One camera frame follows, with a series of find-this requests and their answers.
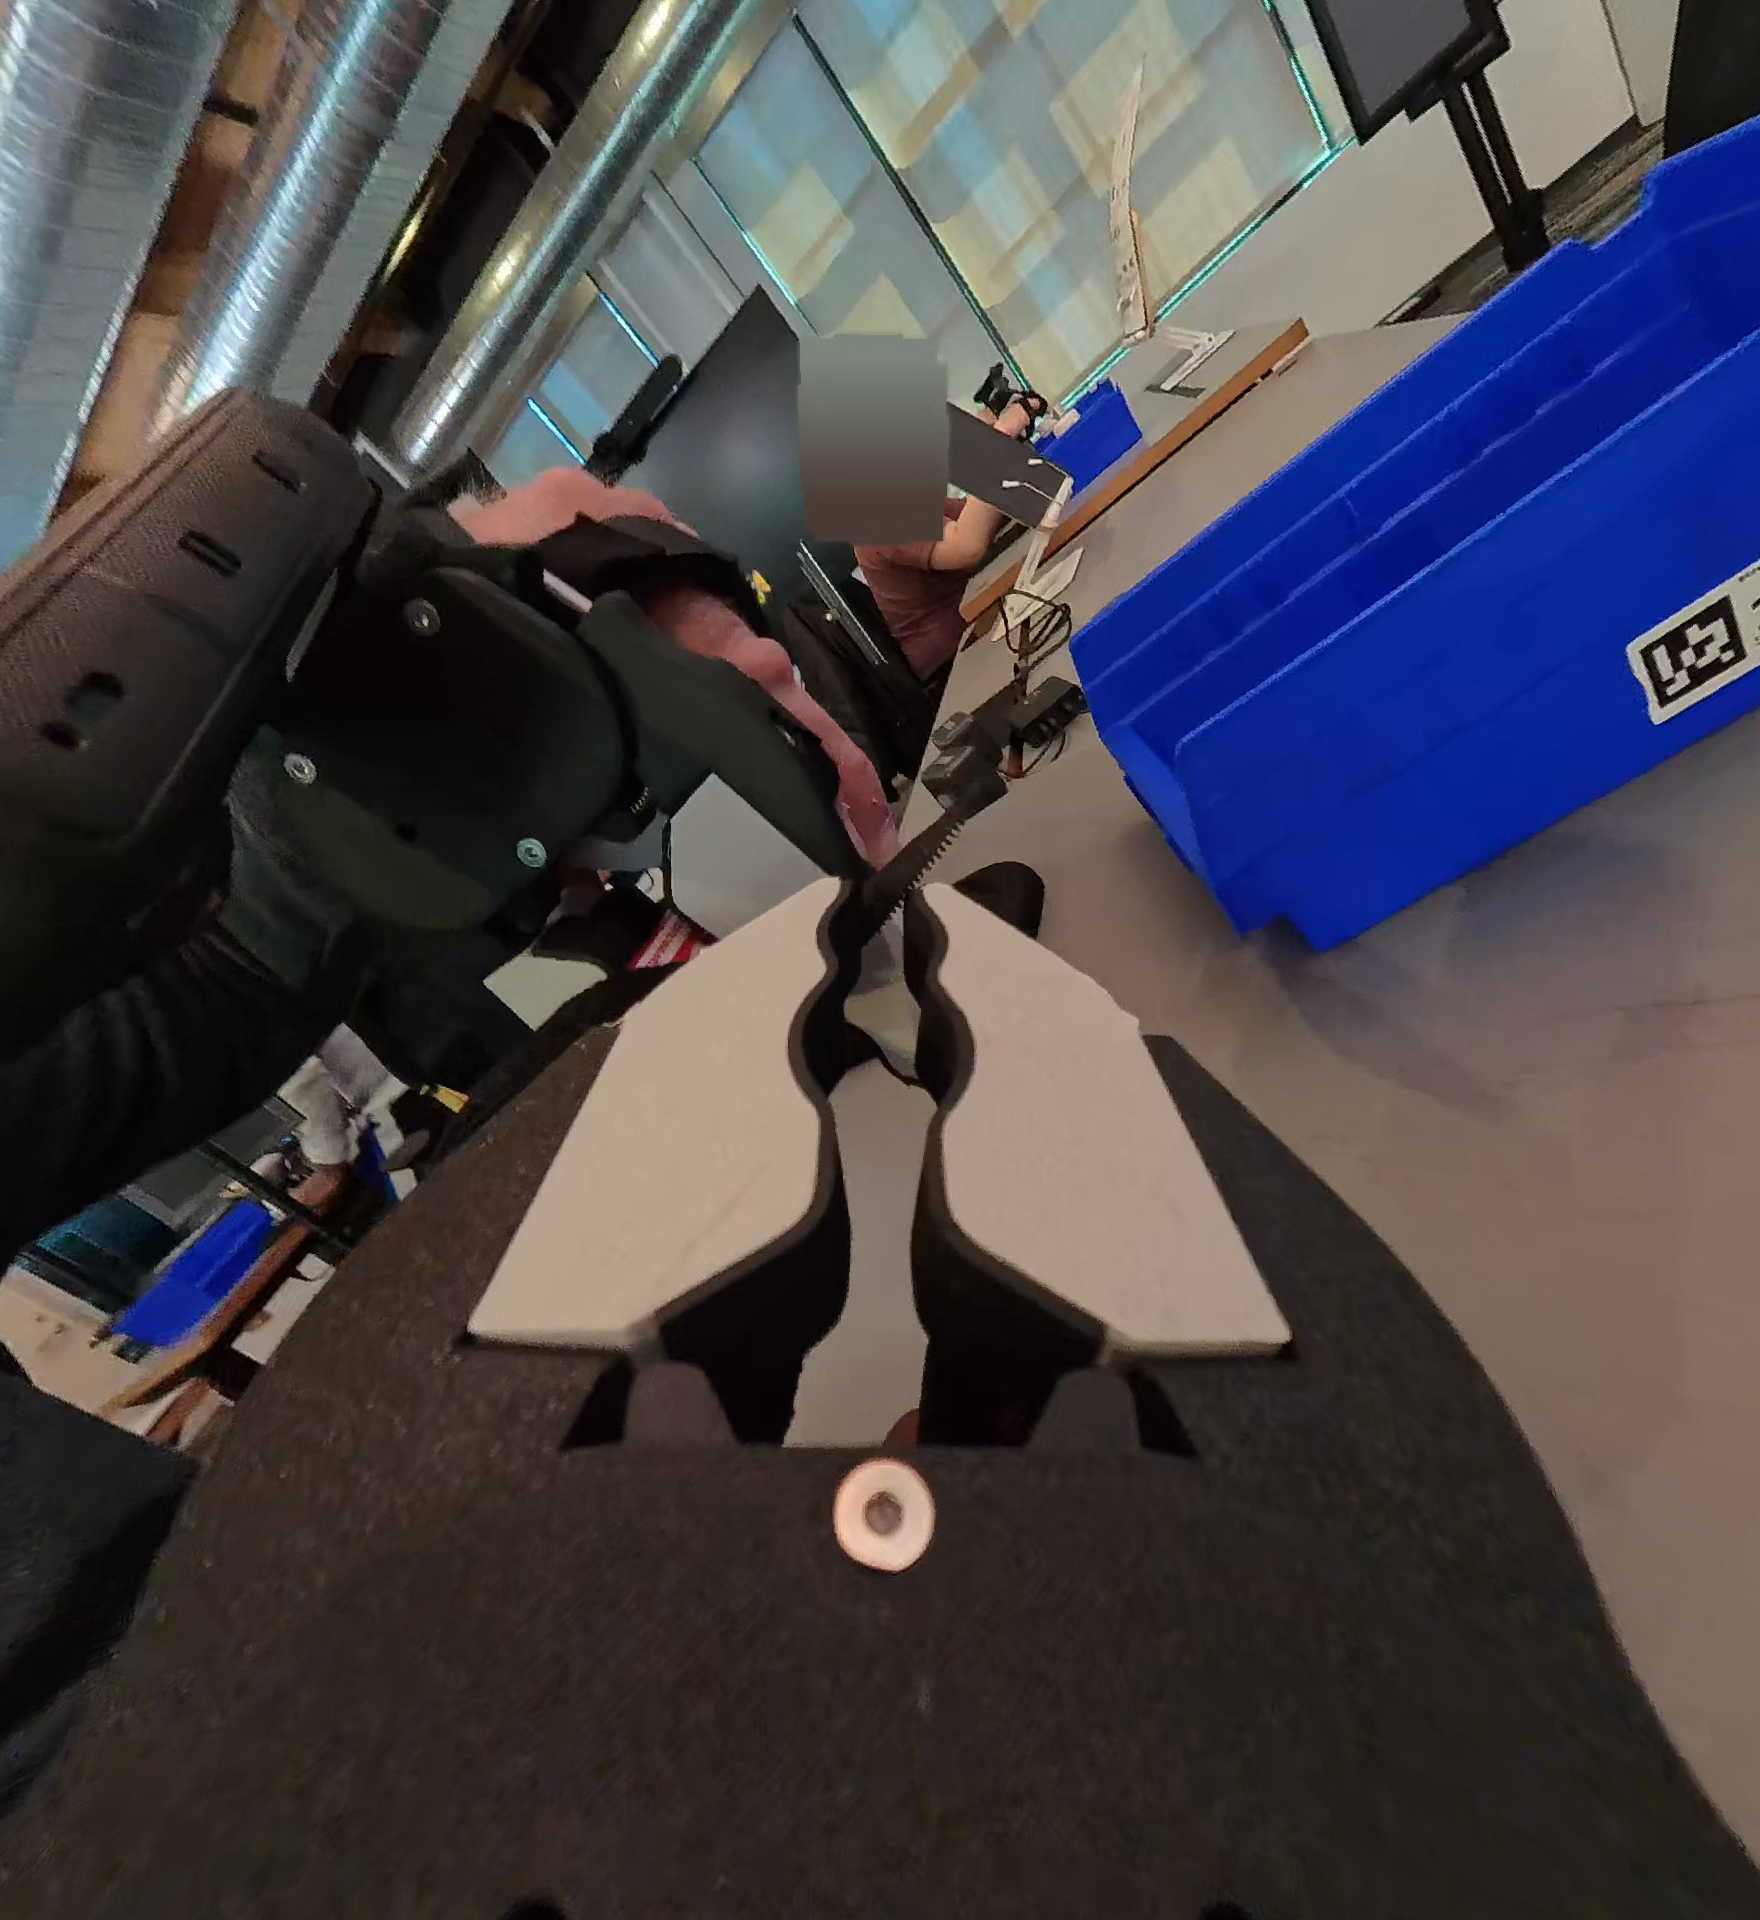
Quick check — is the wood-edged desk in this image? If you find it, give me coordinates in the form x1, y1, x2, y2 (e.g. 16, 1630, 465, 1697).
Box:
962, 320, 1308, 626

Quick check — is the black flat panel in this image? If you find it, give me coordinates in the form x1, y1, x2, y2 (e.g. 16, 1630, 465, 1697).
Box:
945, 403, 1078, 530

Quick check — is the person's left hand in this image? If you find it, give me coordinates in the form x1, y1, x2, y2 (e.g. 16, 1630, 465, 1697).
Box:
448, 464, 904, 887

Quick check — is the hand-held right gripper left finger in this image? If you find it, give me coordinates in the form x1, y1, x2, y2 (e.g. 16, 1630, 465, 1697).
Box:
469, 878, 844, 1346

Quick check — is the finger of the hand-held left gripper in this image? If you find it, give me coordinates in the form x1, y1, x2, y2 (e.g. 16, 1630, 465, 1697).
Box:
481, 953, 651, 1041
840, 908, 930, 1082

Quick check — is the black monitor on stand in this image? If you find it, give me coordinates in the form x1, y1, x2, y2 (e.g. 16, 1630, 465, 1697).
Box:
1301, 0, 1560, 275

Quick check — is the person's dark clothing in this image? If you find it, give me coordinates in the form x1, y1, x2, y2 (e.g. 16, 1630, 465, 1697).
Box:
0, 1337, 205, 1849

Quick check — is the small blue bin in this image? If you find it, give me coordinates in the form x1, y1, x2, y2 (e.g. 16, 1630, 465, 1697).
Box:
1038, 380, 1146, 480
115, 1198, 280, 1353

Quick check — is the white arched stand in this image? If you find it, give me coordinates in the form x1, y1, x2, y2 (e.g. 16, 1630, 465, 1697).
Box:
1104, 58, 1241, 399

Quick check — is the person's left forearm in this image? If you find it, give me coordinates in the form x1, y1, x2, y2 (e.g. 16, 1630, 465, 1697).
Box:
0, 809, 494, 1353

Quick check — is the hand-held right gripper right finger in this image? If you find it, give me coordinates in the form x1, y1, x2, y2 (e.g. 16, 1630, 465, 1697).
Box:
914, 884, 1295, 1363

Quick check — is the silver ventilation duct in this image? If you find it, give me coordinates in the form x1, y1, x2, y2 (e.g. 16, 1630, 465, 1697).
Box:
0, 0, 243, 630
144, 0, 523, 452
383, 0, 808, 469

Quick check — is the black mesh chair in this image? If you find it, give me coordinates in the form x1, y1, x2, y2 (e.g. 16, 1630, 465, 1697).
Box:
1662, 0, 1760, 158

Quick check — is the black desk monitor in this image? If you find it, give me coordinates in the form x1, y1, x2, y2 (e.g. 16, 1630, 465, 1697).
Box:
591, 283, 808, 630

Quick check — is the large blue storage bin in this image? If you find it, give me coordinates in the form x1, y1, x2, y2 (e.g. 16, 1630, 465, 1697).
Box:
1068, 72, 1760, 956

